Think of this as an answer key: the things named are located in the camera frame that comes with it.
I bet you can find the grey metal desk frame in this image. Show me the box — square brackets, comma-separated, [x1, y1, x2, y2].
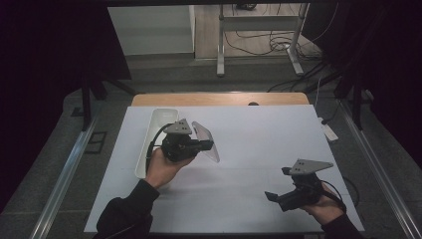
[216, 2, 311, 79]

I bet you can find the person's right hand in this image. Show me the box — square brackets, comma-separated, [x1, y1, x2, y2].
[299, 183, 346, 226]

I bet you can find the person's left hand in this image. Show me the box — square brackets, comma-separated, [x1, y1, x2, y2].
[144, 146, 196, 190]

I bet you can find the tangle of black floor cables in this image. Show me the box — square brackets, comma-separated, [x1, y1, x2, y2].
[224, 29, 322, 58]

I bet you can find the hand-held gripper black cable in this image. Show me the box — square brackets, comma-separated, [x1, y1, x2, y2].
[317, 179, 348, 213]
[145, 122, 174, 167]

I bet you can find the right hand-held gripper black cable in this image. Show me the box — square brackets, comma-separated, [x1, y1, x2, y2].
[317, 179, 348, 213]

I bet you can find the metal floor rail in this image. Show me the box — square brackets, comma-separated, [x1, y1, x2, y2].
[29, 111, 103, 239]
[337, 99, 422, 239]

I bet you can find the dark curtain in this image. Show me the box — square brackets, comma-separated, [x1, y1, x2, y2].
[0, 0, 132, 213]
[303, 0, 422, 168]

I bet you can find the left hand-held gripper black cable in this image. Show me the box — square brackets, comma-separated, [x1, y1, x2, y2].
[145, 122, 174, 167]

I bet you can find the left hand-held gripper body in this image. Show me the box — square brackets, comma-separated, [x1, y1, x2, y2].
[160, 118, 201, 163]

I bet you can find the white cabinet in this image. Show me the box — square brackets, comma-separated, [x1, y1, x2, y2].
[106, 4, 196, 57]

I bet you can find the white power strip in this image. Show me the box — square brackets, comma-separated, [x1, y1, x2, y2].
[316, 116, 339, 142]

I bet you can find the black stand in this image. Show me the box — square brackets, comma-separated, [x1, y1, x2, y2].
[80, 74, 138, 132]
[332, 63, 377, 131]

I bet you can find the white oblong tray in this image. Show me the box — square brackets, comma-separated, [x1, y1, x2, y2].
[134, 108, 180, 180]

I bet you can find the wooden table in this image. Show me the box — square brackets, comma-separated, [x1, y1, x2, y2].
[130, 92, 311, 108]

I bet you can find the white table board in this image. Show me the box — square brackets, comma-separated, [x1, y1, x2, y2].
[83, 105, 365, 234]

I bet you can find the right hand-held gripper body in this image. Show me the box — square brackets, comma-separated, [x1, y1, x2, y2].
[278, 158, 334, 213]

